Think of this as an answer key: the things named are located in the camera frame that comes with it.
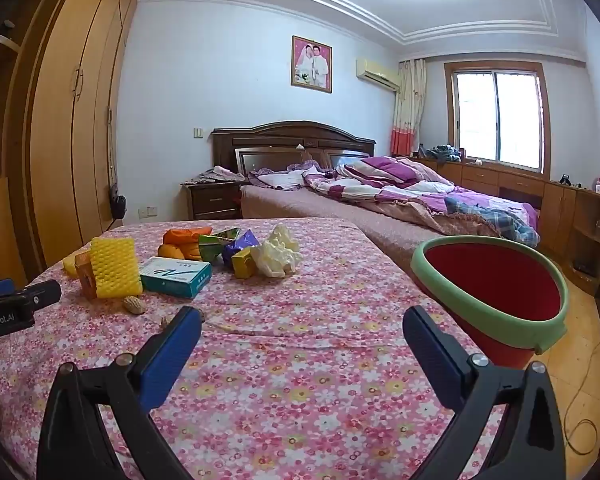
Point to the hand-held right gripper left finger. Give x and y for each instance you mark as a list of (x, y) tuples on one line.
[(167, 360)]

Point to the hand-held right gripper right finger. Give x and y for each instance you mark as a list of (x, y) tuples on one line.
[(435, 360)]

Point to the teal and white box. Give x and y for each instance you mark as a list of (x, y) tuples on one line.
[(175, 275)]

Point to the red bucket with green rim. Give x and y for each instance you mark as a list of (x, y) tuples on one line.
[(480, 285)]

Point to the orange plastic bag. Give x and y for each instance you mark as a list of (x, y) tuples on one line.
[(180, 242)]

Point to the green carton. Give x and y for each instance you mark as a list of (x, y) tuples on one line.
[(215, 247)]

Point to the small yellow box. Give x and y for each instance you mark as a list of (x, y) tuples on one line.
[(244, 262)]

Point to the brown nut shell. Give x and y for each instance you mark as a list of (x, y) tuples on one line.
[(134, 305), (166, 322)]

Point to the yellow peel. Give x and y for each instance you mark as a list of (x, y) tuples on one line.
[(70, 266)]

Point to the black power strip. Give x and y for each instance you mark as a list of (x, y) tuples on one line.
[(117, 205)]

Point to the pink floral bed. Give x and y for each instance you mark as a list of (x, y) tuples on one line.
[(290, 310)]

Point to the purple wrapper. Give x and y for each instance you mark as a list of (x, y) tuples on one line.
[(242, 242)]

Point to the crumpled white plastic bag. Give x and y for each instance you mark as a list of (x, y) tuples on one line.
[(280, 252)]

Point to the blue plaid blanket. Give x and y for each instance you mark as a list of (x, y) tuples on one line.
[(485, 212)]

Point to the dark wooden nightstand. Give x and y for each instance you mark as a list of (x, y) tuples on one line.
[(212, 200)]

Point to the flat black item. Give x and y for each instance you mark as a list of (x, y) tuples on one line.
[(582, 266)]

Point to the light wooden wardrobe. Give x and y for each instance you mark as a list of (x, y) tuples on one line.
[(70, 110)]

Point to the pink clothes heap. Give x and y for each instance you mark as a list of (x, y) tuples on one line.
[(215, 174)]

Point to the long wooden cabinet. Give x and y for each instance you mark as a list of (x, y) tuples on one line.
[(530, 190)]

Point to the purple patchwork quilt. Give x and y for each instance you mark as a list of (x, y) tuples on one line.
[(380, 170)]

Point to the dark wooden bed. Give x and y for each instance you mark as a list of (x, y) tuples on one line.
[(300, 205)]

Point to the blue clothes pile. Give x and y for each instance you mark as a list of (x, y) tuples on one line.
[(442, 152)]

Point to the frilled pink pillow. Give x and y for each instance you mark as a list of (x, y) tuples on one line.
[(280, 177)]

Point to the small black device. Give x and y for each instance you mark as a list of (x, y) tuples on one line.
[(565, 179)]

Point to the wooden framed window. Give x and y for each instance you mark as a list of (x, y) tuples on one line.
[(497, 115)]

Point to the patterned curtain with red hem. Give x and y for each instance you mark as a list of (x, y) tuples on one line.
[(407, 107)]

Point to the cream air conditioner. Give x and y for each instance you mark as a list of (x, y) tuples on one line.
[(377, 74)]

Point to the framed wedding photo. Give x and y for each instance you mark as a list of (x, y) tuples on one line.
[(312, 64)]

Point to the white wall socket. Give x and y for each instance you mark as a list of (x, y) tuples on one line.
[(150, 211)]

